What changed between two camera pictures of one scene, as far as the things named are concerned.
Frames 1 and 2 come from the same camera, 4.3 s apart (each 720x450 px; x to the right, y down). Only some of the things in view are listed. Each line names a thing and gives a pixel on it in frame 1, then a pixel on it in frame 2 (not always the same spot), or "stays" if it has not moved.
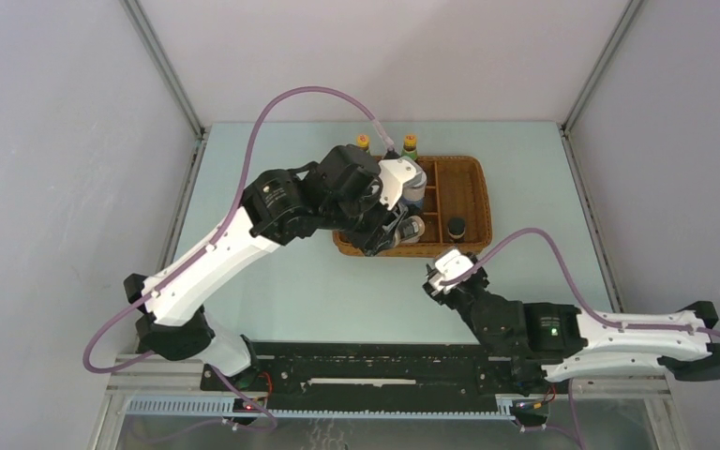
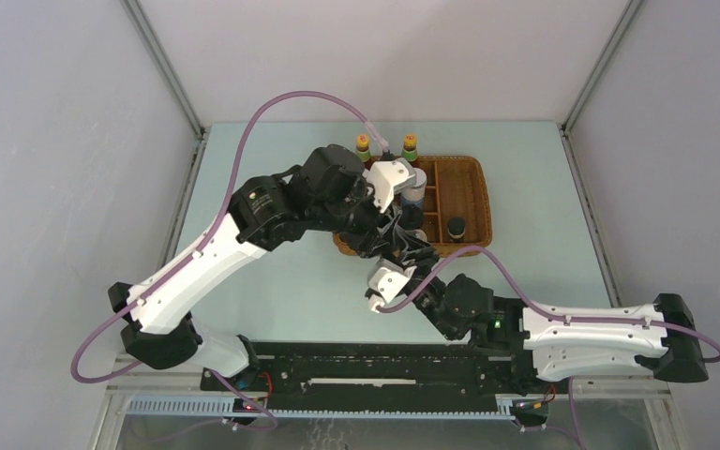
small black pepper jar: (457, 227) stays
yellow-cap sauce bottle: (410, 144) stays
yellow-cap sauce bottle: (363, 142) stays
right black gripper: (445, 298) -> (427, 258)
